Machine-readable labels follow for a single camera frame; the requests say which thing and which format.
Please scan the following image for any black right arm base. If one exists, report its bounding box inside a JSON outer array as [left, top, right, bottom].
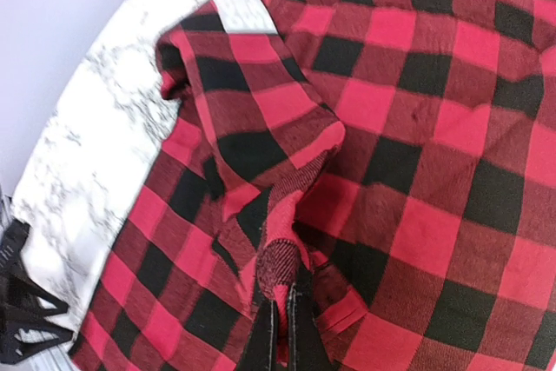
[[1, 220, 73, 365]]

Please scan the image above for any red black plaid shirt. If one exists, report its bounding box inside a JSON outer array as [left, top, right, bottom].
[[69, 0, 555, 370]]

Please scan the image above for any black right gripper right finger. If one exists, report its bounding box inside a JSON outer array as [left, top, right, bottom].
[[287, 277, 333, 371]]

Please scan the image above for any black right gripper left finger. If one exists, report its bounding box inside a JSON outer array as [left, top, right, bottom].
[[249, 300, 280, 371]]

